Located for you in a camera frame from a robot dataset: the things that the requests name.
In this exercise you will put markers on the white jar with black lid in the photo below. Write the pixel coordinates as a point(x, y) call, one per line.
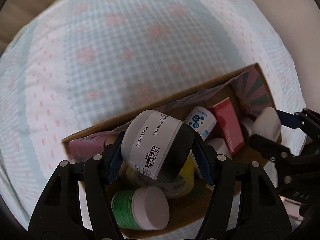
point(155, 142)

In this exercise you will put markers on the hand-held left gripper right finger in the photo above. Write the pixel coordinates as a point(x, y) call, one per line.
point(203, 166)

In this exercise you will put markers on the yellow tape roll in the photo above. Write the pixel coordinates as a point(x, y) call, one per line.
point(186, 177)

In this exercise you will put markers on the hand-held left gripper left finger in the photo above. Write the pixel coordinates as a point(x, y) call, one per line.
point(114, 166)

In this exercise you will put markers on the plain white jar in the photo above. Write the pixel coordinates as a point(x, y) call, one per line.
point(268, 125)

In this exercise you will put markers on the red carton box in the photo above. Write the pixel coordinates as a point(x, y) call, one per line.
point(228, 125)

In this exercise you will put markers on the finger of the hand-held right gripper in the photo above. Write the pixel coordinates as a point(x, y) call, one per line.
point(270, 145)
point(290, 118)

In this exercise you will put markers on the white bottle with printed label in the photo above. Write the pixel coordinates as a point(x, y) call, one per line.
point(200, 122)

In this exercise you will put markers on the green jar with white lid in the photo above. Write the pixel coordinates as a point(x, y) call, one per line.
point(140, 208)

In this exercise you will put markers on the pink patterned cardboard box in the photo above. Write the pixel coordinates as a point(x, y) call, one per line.
point(225, 97)

